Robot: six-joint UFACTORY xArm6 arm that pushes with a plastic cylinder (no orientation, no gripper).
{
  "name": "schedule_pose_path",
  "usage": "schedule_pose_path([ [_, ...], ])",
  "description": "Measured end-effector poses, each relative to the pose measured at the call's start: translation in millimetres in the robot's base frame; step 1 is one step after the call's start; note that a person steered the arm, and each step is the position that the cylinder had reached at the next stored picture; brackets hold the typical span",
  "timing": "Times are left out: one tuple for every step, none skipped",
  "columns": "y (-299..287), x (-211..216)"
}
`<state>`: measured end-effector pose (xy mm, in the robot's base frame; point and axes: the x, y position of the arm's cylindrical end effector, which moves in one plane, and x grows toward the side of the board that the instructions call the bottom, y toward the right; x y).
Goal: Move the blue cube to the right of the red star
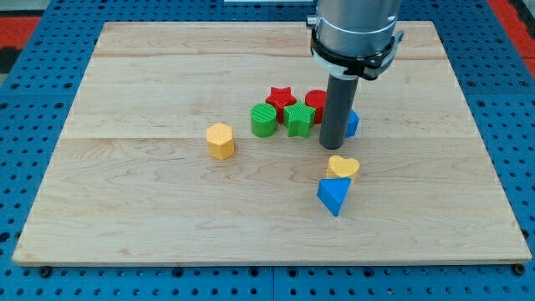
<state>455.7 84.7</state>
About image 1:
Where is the red cylinder block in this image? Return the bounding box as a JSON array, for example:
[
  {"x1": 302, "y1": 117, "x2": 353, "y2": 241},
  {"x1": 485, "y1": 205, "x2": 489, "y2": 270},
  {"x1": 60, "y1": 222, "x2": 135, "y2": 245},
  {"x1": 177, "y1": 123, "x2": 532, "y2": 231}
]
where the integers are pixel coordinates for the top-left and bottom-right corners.
[{"x1": 305, "y1": 89, "x2": 327, "y2": 124}]

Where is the blue triangle block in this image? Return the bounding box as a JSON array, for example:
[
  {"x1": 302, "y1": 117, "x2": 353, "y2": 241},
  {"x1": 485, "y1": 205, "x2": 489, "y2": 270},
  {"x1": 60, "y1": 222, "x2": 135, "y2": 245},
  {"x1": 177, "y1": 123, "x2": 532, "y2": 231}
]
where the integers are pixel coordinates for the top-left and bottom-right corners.
[{"x1": 317, "y1": 177, "x2": 351, "y2": 217}]

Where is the wooden board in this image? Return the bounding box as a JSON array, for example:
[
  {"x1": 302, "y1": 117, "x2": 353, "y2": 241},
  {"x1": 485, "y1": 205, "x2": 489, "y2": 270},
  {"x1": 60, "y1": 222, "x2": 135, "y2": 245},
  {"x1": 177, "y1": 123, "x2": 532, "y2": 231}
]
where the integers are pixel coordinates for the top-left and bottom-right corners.
[{"x1": 13, "y1": 21, "x2": 532, "y2": 267}]

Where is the yellow heart block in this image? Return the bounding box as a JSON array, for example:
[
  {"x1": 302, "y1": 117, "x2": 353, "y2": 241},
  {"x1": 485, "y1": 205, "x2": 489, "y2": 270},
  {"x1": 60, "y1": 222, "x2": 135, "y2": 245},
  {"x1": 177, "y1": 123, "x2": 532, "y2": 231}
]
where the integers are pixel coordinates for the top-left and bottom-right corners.
[{"x1": 325, "y1": 156, "x2": 360, "y2": 182}]

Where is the green star block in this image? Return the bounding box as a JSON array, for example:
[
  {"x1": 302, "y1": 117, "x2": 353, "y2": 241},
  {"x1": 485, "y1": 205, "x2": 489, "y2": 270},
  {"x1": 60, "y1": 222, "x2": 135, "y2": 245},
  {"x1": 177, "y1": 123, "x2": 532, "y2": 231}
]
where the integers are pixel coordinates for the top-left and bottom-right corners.
[{"x1": 283, "y1": 101, "x2": 316, "y2": 138}]

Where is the blue cube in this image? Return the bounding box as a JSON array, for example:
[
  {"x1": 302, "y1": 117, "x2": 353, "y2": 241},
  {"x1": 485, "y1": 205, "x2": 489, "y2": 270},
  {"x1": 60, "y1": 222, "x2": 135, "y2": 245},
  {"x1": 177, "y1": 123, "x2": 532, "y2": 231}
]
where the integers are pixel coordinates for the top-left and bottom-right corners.
[{"x1": 344, "y1": 110, "x2": 360, "y2": 138}]

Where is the green cylinder block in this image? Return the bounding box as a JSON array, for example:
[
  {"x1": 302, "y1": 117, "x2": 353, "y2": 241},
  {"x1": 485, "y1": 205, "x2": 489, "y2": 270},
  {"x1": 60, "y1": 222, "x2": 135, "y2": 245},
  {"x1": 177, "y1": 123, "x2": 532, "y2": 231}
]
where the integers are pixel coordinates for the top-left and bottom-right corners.
[{"x1": 251, "y1": 103, "x2": 277, "y2": 138}]

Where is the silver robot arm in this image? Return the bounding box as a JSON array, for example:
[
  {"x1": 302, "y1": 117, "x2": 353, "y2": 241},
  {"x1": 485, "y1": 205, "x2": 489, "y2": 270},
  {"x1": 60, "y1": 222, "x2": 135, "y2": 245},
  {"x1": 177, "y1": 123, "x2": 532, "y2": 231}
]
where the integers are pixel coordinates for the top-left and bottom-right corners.
[{"x1": 307, "y1": 0, "x2": 404, "y2": 80}]

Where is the yellow hexagon block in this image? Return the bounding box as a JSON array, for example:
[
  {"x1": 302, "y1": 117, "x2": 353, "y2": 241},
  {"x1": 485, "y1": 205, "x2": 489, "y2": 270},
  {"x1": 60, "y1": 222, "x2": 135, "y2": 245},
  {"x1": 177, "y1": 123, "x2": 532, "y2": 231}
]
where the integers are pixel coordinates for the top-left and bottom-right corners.
[{"x1": 206, "y1": 123, "x2": 235, "y2": 160}]

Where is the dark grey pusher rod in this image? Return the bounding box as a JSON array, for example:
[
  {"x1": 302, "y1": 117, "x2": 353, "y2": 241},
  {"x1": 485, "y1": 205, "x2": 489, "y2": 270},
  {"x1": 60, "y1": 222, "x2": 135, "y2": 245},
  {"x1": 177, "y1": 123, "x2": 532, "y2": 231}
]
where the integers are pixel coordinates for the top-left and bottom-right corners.
[{"x1": 319, "y1": 75, "x2": 359, "y2": 150}]

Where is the red star block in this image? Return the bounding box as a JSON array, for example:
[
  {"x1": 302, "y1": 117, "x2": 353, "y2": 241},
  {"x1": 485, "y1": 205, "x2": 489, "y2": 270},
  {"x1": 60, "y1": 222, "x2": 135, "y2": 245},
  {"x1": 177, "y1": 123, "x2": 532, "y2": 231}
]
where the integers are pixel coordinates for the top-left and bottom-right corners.
[{"x1": 265, "y1": 87, "x2": 297, "y2": 124}]

